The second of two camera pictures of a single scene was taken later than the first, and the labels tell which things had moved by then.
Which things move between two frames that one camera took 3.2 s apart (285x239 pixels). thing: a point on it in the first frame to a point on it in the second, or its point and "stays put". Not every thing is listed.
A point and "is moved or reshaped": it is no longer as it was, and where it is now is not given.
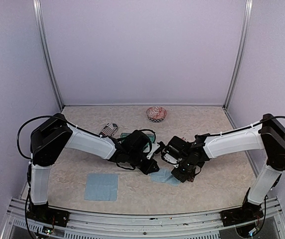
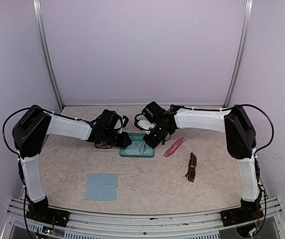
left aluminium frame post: (38, 17) stays put
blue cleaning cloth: (165, 175) is moved or reshaped
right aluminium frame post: (240, 54) stays put
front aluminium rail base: (208, 225) stays put
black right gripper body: (188, 169) to (160, 134)
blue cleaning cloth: (100, 186) stays put
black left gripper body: (144, 168) to (120, 142)
